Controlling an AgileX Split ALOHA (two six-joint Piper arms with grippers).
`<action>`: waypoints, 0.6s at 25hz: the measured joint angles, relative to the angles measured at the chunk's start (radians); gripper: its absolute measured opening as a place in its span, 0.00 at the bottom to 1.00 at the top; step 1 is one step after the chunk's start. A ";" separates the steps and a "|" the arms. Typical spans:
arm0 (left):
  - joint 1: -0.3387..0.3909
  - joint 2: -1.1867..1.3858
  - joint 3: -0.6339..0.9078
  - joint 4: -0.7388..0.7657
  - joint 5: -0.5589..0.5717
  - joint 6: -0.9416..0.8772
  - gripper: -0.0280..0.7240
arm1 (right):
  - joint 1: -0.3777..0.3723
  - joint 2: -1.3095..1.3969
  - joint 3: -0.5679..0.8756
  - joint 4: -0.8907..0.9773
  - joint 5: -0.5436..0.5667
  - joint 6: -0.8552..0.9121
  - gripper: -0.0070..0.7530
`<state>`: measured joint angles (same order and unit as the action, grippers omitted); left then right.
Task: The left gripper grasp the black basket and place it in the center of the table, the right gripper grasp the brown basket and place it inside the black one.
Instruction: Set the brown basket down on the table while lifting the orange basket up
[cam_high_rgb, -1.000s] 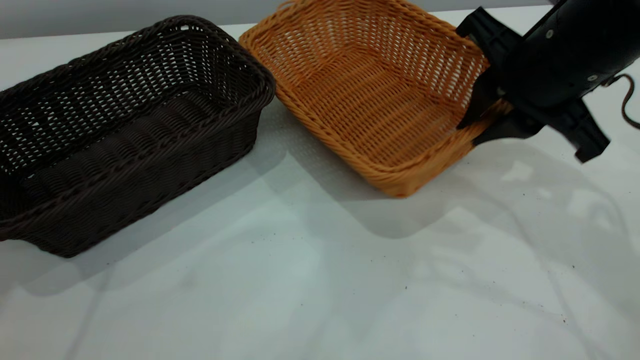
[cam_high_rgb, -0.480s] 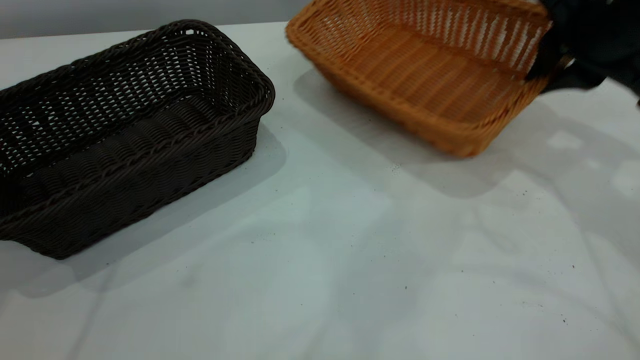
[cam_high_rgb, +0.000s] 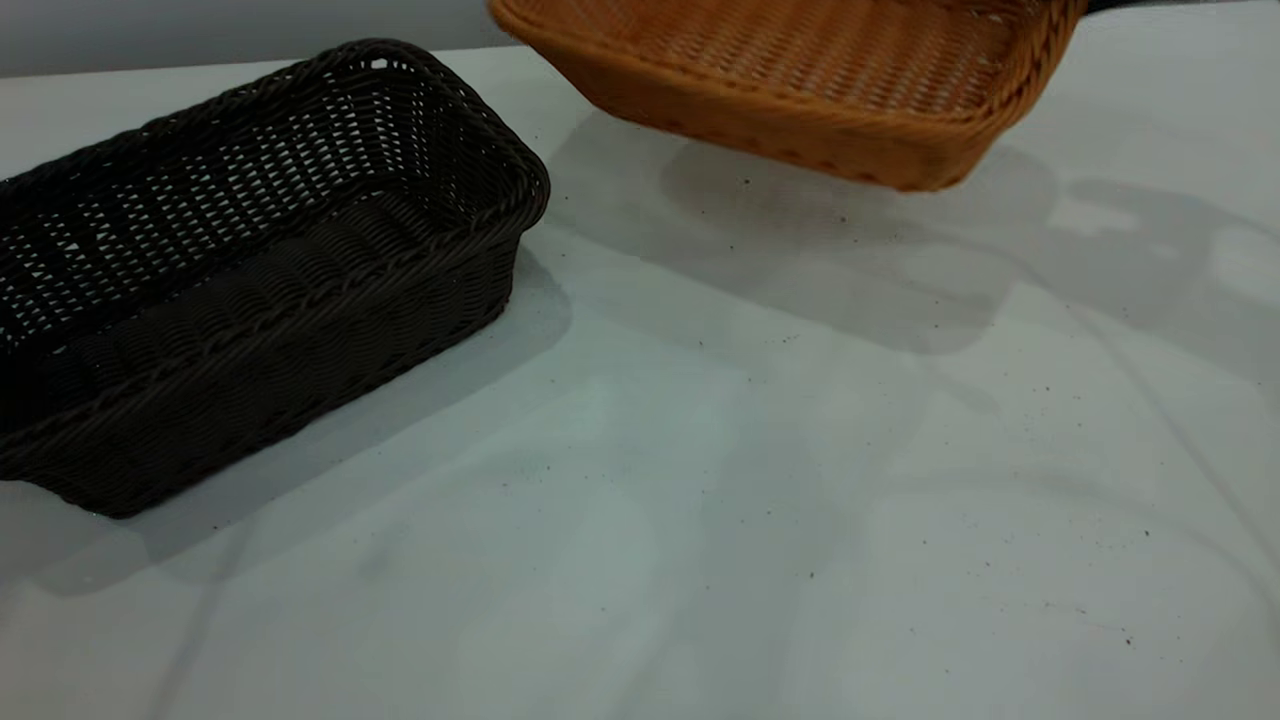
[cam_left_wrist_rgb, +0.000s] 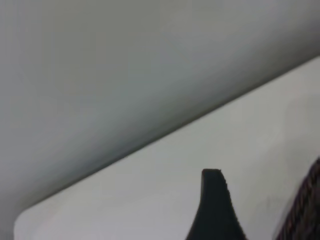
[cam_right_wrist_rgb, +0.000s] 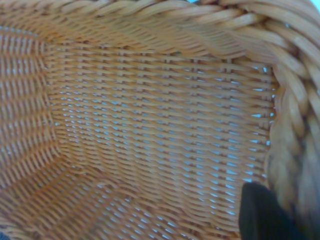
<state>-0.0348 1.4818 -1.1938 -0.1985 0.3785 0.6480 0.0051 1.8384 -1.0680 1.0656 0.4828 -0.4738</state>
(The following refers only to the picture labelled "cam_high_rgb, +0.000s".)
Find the orange woven wicker basket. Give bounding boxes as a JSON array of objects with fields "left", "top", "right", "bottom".
[{"left": 487, "top": 0, "right": 1089, "bottom": 193}]

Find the black woven wicker basket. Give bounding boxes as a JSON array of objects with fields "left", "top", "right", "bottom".
[{"left": 0, "top": 38, "right": 552, "bottom": 520}]

